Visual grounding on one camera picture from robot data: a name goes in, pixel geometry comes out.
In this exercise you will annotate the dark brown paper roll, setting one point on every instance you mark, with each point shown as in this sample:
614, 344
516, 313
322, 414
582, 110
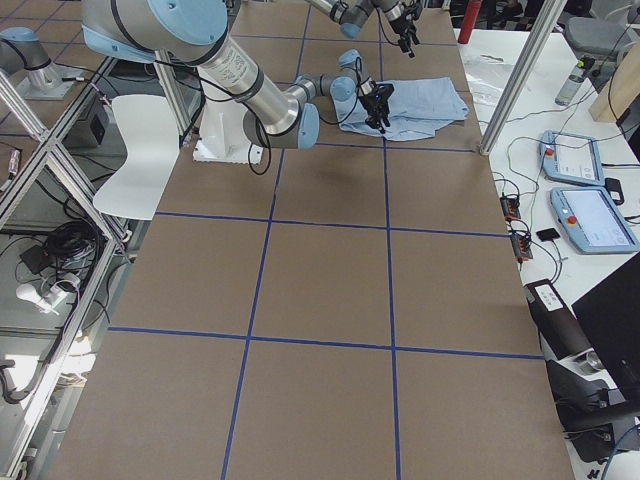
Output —
554, 320

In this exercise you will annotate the blue teach pendant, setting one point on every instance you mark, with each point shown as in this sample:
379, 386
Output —
571, 158
591, 221

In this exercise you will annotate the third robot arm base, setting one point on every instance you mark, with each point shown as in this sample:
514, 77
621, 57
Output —
21, 50

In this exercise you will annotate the wooden board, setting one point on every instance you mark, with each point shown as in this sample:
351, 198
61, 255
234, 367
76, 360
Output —
620, 91

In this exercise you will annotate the upper blue teach pendant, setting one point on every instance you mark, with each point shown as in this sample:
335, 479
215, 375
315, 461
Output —
571, 158

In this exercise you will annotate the lower blue teach pendant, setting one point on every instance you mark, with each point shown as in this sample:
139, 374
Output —
591, 221

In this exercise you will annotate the aluminium frame post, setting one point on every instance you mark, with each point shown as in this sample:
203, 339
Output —
532, 49

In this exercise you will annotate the upper orange black electronics box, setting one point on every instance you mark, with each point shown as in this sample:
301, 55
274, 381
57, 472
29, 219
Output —
510, 208

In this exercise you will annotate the orange black electronics box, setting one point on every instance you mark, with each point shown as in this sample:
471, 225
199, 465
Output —
510, 208
521, 245

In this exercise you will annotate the black monitor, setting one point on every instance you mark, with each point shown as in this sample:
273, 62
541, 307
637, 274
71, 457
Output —
608, 314

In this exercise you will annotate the red cylinder bottle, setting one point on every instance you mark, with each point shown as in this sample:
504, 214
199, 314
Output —
469, 20

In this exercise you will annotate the clear plastic bag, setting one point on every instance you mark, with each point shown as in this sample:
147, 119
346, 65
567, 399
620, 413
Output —
487, 77

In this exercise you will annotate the grey office chair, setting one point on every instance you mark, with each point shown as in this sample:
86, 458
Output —
598, 38

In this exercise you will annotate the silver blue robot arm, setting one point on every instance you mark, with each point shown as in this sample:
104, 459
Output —
197, 34
400, 15

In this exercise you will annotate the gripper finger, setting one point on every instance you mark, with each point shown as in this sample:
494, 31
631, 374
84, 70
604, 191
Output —
402, 43
384, 124
411, 41
372, 122

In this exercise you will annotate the black power adapter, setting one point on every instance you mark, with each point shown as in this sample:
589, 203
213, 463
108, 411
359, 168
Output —
614, 188

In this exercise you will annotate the clear water bottle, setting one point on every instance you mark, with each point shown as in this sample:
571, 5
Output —
574, 81

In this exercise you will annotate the black monitor stand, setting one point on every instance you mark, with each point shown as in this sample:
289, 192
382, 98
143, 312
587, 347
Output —
595, 418

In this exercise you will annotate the white curved chair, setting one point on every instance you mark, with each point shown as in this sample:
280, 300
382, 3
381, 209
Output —
151, 137

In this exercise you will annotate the lower orange black electronics box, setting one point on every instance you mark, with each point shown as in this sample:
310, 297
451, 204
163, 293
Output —
521, 245

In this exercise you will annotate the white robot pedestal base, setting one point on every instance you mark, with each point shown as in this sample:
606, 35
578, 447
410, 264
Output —
221, 134

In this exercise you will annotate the light blue striped shirt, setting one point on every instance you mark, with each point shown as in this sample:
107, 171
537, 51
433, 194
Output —
418, 109

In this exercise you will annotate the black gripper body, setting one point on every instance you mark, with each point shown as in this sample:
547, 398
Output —
373, 106
401, 25

